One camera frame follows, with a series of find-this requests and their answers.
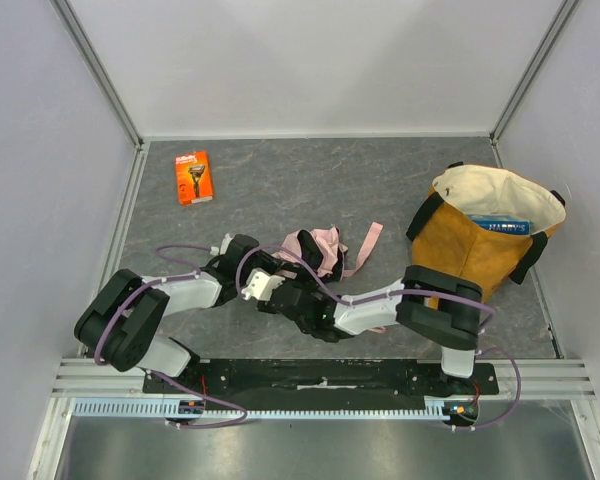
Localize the pink folding umbrella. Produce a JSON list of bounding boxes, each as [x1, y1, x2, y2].
[[263, 222, 397, 342]]

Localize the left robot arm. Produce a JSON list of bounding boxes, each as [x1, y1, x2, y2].
[[74, 234, 281, 377]]

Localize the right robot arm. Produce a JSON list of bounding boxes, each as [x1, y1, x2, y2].
[[243, 265, 488, 379]]

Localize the orange Gillette razor box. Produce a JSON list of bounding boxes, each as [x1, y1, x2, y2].
[[174, 151, 214, 206]]

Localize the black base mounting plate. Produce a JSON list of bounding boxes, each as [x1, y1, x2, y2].
[[142, 357, 501, 407]]

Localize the orange canvas tote bag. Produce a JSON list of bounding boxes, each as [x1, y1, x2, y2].
[[406, 162, 567, 301]]

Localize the blue Harry's razor box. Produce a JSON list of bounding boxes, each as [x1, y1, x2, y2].
[[468, 214, 531, 235]]

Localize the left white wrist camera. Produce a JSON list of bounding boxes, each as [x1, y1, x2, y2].
[[219, 234, 234, 255]]

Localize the white slotted cable duct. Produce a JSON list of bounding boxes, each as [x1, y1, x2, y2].
[[72, 397, 456, 421]]

